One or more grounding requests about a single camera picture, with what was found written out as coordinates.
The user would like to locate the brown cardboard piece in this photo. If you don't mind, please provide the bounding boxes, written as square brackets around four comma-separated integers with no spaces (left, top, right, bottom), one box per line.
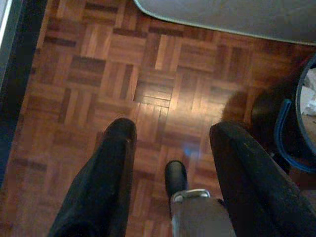
[302,115,316,139]

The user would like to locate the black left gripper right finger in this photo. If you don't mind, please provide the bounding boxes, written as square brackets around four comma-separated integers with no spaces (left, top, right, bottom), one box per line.
[209,122,316,237]

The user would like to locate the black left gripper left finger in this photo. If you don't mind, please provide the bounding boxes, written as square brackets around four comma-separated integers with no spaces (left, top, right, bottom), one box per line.
[48,118,138,237]

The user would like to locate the dark cabinet side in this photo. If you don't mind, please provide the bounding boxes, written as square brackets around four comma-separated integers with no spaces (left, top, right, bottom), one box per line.
[0,0,47,188]

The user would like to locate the round grey waste bin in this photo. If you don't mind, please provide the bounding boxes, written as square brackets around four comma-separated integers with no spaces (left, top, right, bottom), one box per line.
[251,53,316,173]

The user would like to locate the crumpled white paper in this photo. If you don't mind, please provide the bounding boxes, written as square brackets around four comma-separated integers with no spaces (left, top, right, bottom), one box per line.
[302,71,316,117]

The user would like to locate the white quilted mattress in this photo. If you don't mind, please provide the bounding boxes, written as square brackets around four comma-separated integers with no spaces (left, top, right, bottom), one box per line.
[133,0,316,46]

